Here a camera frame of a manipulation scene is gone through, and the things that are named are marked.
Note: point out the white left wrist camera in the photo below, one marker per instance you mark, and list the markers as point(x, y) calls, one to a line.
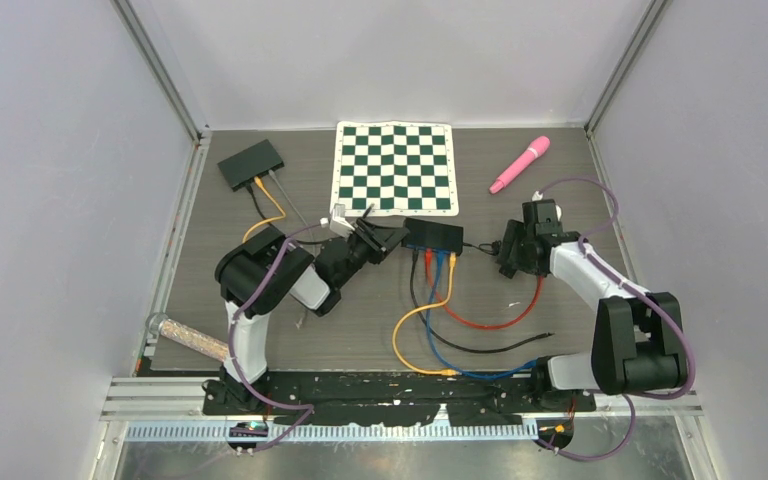
point(337, 223)

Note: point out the flat black network switch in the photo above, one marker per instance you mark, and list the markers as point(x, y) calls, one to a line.
point(240, 170)

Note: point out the ribbed black network switch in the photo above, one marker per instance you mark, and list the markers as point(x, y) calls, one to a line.
point(435, 236)

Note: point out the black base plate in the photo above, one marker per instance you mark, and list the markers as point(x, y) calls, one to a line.
point(391, 399)

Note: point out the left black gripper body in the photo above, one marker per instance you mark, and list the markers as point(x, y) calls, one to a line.
point(357, 259)

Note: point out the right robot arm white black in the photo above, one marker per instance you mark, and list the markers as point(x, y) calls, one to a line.
point(636, 346)

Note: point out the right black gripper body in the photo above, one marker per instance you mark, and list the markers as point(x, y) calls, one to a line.
point(515, 249)

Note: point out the glitter filled clear tube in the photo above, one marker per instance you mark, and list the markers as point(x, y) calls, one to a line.
point(162, 325)

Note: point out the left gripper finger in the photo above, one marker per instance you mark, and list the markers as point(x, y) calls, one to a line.
point(373, 235)
point(376, 256)

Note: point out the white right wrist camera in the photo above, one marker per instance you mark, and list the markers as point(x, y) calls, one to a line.
point(539, 196)

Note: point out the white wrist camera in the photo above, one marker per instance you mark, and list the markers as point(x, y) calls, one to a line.
point(539, 196)
point(337, 223)

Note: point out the black power adapter with cord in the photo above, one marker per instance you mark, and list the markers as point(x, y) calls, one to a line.
point(491, 248)

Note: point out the green white chessboard mat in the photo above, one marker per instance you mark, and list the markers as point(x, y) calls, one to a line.
point(394, 168)

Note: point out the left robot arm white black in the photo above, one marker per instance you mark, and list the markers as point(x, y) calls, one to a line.
point(255, 277)

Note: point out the pink cylindrical device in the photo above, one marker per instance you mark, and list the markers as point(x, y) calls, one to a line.
point(535, 150)

